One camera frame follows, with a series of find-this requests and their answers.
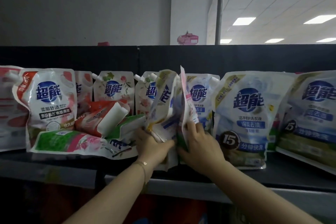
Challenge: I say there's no person's left hand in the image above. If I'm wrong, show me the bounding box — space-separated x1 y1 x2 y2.
134 126 176 169

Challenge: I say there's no person's left forearm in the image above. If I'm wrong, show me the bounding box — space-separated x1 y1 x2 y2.
63 162 154 224

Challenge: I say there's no pink bagged item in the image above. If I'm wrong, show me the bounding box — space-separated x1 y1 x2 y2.
177 31 199 46

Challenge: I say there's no person's right forearm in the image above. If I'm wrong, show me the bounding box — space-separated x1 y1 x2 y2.
207 162 322 224

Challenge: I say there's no grey vertical pole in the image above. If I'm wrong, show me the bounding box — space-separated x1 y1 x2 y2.
215 0 226 46

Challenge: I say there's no person's right hand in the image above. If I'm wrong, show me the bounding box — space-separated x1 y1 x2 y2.
176 121 228 174

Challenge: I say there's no dark metal shelf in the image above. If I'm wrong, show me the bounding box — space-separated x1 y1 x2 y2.
0 44 336 224

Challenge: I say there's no thin chain bracelet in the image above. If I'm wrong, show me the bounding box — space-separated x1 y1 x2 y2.
132 161 147 185

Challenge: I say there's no row of coloured detergent jugs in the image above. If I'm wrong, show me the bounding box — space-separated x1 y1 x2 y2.
39 182 237 224

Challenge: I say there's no rose green Chaoneng pouch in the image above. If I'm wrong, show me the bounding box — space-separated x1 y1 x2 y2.
178 65 201 165
27 129 139 159

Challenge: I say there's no group of Chaoneng floral pouches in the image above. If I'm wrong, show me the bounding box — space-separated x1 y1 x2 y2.
12 68 158 148

